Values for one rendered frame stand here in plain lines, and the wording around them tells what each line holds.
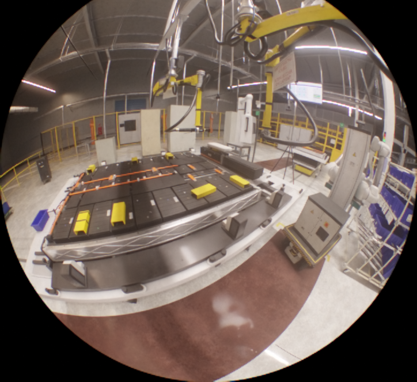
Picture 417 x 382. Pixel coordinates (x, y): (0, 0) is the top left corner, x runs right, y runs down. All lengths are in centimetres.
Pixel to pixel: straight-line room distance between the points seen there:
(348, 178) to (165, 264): 192
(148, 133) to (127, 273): 498
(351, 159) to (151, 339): 272
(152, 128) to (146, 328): 541
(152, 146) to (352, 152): 567
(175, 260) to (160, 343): 109
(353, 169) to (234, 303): 193
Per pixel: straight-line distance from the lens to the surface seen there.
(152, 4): 1082
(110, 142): 511
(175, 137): 547
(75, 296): 87
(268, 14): 101
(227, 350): 152
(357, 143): 183
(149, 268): 67
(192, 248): 69
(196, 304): 147
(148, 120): 525
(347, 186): 186
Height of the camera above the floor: 146
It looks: 24 degrees down
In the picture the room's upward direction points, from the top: 4 degrees clockwise
